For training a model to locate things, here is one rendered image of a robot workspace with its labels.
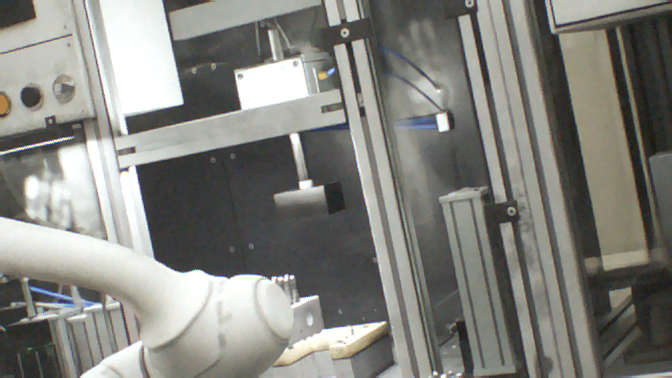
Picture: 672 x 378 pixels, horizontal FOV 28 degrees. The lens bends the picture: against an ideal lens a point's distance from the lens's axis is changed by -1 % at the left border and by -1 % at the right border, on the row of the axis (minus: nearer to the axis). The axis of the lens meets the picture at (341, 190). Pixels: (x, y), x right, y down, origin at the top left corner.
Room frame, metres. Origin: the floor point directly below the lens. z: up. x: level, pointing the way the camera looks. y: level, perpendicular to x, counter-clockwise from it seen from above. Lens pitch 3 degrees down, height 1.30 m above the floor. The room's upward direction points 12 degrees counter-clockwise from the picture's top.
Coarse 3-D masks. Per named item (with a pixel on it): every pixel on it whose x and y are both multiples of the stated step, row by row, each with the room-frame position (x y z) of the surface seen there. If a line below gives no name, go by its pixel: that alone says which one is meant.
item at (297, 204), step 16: (304, 144) 2.03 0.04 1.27; (304, 160) 2.03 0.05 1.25; (304, 176) 2.02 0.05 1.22; (288, 192) 2.02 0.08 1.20; (304, 192) 2.00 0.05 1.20; (320, 192) 1.99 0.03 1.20; (336, 192) 2.03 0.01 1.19; (288, 208) 2.02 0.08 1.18; (304, 208) 2.01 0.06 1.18; (320, 208) 1.99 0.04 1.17; (336, 208) 2.02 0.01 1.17
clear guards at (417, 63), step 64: (128, 0) 1.89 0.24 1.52; (192, 0) 1.85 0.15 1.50; (256, 0) 1.81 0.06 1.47; (320, 0) 1.77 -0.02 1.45; (384, 0) 1.73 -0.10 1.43; (128, 64) 1.90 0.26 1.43; (192, 64) 1.86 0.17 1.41; (256, 64) 1.82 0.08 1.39; (320, 64) 1.78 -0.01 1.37; (384, 64) 1.74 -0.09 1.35; (448, 64) 1.70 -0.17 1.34; (128, 128) 1.91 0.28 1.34; (192, 128) 1.87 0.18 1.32; (256, 128) 1.82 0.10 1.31; (384, 128) 1.74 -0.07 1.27; (448, 128) 1.71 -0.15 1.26; (0, 192) 2.02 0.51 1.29; (64, 192) 1.97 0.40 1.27; (448, 192) 1.72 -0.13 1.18; (448, 256) 1.72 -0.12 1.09; (0, 320) 2.04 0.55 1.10; (64, 320) 1.99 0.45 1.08; (448, 320) 1.73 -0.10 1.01; (512, 320) 1.69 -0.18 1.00
